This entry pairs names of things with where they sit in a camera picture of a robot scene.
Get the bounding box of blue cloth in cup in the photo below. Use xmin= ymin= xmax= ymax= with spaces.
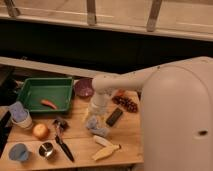
xmin=8 ymin=101 xmax=27 ymax=122

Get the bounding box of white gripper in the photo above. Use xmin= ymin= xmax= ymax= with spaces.
xmin=88 ymin=93 xmax=109 ymax=115

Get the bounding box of dark small toy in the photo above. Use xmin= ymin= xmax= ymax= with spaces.
xmin=53 ymin=118 xmax=68 ymax=130

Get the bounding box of black rectangular block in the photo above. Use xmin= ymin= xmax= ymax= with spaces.
xmin=106 ymin=108 xmax=123 ymax=127

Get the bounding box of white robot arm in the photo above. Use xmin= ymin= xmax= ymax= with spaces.
xmin=89 ymin=57 xmax=213 ymax=171

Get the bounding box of blue cup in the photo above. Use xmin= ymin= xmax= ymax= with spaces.
xmin=8 ymin=143 xmax=30 ymax=162

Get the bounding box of dark grape bunch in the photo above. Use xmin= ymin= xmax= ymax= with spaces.
xmin=112 ymin=96 xmax=138 ymax=113

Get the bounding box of orange apple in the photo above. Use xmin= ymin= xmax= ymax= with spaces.
xmin=33 ymin=123 xmax=49 ymax=140

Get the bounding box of red bowl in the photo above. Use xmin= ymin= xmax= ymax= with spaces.
xmin=116 ymin=90 xmax=125 ymax=96

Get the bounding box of green plastic tray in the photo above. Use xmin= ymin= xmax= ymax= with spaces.
xmin=17 ymin=78 xmax=74 ymax=114

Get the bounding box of purple bowl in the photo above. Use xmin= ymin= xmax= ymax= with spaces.
xmin=74 ymin=78 xmax=94 ymax=98

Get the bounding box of white cup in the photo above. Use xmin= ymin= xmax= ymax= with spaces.
xmin=11 ymin=110 xmax=33 ymax=130

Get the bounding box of black-handled knife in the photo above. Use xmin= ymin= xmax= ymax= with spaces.
xmin=55 ymin=127 xmax=75 ymax=162

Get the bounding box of yellow corn cob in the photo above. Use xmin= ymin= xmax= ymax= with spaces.
xmin=92 ymin=145 xmax=121 ymax=161

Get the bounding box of white banana piece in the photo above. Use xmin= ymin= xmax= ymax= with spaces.
xmin=93 ymin=135 xmax=113 ymax=147

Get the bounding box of red chili pepper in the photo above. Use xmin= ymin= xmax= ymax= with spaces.
xmin=40 ymin=99 xmax=57 ymax=110

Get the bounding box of metal cup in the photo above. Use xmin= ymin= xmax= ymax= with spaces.
xmin=39 ymin=142 xmax=55 ymax=159

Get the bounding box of blue-grey towel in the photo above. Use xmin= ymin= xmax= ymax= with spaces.
xmin=86 ymin=116 xmax=109 ymax=137

